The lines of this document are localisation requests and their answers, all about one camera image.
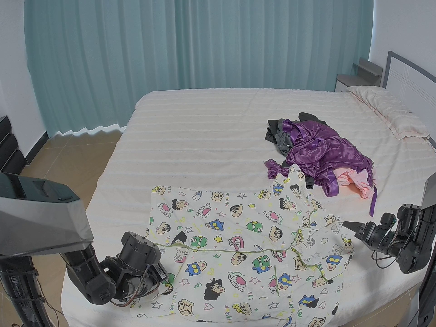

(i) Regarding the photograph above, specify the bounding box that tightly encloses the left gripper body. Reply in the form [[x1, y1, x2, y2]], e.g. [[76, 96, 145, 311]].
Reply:
[[134, 264, 170, 297]]

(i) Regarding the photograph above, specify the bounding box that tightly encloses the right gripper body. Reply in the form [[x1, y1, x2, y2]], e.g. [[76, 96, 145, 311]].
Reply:
[[362, 221, 387, 251]]

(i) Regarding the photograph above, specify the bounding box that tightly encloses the white printed pyjama top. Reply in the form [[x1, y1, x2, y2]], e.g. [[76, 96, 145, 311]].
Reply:
[[130, 164, 355, 327]]

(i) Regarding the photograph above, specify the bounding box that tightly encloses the pile of clothes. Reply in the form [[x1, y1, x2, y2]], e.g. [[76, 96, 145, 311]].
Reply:
[[264, 112, 379, 217]]

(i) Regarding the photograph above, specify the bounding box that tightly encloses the bed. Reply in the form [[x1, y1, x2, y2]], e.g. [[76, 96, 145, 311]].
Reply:
[[61, 50, 436, 327]]

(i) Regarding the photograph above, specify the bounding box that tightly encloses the cream pillow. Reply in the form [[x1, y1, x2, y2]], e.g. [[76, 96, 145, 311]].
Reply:
[[346, 85, 430, 144]]

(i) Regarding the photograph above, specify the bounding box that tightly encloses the grey white bedside table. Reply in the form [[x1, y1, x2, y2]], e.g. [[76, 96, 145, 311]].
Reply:
[[335, 57, 384, 93]]

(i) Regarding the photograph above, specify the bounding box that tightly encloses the blue-green curtain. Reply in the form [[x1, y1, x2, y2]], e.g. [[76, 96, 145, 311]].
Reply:
[[25, 0, 375, 138]]

